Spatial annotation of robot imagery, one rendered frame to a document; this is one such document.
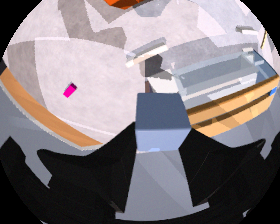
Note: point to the small blue block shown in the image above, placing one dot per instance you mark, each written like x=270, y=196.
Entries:
x=161, y=121

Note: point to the small magenta block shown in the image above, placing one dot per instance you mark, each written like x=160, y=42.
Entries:
x=69, y=90

